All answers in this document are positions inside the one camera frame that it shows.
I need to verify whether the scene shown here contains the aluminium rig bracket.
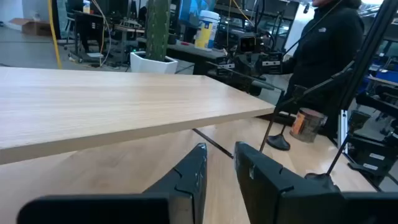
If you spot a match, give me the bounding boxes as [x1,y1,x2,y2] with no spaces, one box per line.
[340,108,349,147]

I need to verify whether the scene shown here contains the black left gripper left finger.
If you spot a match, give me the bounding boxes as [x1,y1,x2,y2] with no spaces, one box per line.
[17,142,208,224]

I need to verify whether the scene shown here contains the tall black candlestick holder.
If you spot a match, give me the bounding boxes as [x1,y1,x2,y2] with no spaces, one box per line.
[305,110,372,184]

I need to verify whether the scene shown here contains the tall green cactus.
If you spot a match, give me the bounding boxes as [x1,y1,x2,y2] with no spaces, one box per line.
[145,0,172,62]

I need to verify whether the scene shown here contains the person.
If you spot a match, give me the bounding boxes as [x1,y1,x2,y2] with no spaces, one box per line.
[279,0,365,138]

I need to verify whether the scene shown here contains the black rig frame strut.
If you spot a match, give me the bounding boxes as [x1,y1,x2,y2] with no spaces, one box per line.
[338,0,398,110]

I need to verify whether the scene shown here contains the yellow hanging cable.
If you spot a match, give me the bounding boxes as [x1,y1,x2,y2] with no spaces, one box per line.
[47,0,63,70]

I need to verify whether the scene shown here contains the flower print candle jar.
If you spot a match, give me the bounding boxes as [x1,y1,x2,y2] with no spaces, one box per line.
[289,107,328,144]

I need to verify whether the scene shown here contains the blue storage bin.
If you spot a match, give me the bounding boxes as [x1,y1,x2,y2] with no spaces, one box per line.
[375,67,398,84]

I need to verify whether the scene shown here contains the black desk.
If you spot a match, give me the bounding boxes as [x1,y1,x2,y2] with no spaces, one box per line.
[166,42,229,75]

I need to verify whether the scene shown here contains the black workbench with equipment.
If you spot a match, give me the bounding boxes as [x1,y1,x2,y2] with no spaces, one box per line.
[72,11,147,65]

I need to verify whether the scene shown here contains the wooden shelf with black frame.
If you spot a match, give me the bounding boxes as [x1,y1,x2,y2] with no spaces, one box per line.
[0,61,286,166]

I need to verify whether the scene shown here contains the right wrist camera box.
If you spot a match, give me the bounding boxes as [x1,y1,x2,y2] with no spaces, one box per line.
[238,34,258,53]

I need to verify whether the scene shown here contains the black machine with white labels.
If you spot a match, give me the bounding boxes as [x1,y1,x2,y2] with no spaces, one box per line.
[346,133,398,187]

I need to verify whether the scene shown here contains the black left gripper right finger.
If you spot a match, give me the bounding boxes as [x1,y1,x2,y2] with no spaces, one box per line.
[233,141,398,224]

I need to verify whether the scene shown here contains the short black candlestick holder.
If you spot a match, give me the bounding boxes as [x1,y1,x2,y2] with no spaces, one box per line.
[266,84,308,152]

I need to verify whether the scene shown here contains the white plant pot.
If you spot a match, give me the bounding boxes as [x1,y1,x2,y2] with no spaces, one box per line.
[129,50,179,75]

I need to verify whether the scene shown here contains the white and yellow tub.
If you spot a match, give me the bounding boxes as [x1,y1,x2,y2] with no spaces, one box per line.
[194,9,221,52]

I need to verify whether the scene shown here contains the brown cardboard box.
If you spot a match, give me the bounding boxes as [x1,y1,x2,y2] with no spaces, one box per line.
[8,17,53,37]

